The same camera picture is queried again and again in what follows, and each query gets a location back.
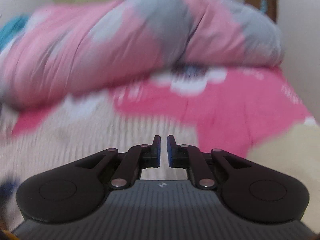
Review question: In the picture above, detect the folded cream garment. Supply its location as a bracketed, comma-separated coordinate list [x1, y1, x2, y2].
[247, 124, 319, 232]

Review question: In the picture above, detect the pink floral bed sheet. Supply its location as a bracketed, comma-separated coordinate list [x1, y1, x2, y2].
[61, 67, 316, 156]

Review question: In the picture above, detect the beige white houndstooth cardigan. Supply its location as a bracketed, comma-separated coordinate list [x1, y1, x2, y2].
[1, 93, 198, 229]

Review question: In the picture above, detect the pink grey floral duvet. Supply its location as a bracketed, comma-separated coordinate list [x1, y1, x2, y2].
[1, 0, 284, 109]

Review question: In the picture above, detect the blue crumpled cloth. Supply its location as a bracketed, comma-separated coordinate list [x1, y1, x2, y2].
[0, 15, 30, 50]

